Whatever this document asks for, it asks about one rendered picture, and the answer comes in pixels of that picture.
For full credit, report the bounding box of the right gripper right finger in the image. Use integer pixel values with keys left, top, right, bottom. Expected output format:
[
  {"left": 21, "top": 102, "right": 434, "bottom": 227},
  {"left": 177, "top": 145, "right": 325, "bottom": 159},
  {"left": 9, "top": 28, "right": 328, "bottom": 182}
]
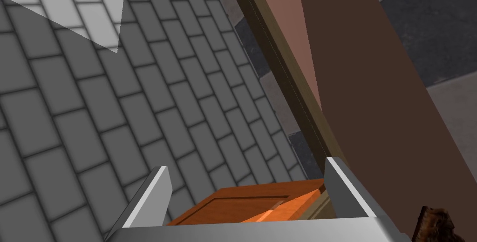
[{"left": 324, "top": 156, "right": 377, "bottom": 220}]

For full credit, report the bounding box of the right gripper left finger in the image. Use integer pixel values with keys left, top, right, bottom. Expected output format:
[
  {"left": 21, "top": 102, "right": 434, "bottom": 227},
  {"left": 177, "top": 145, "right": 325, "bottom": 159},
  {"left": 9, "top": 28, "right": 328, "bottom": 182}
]
[{"left": 106, "top": 165, "right": 173, "bottom": 235}]

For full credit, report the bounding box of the orange wooden cupboard door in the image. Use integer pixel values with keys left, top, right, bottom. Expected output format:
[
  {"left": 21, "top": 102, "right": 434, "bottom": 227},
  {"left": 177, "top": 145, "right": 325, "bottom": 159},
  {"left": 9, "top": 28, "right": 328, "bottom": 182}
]
[{"left": 166, "top": 178, "right": 326, "bottom": 226}]

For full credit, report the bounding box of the brown tall panel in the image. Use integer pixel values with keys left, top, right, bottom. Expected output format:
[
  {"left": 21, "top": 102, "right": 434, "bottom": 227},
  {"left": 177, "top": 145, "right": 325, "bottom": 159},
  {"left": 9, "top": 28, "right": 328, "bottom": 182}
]
[{"left": 252, "top": 0, "right": 477, "bottom": 240}]

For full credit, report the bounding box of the dark brown rough lump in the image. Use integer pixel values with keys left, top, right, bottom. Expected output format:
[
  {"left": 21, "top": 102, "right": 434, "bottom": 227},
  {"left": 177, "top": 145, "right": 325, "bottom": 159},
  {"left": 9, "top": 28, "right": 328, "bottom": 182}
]
[{"left": 412, "top": 204, "right": 467, "bottom": 242}]

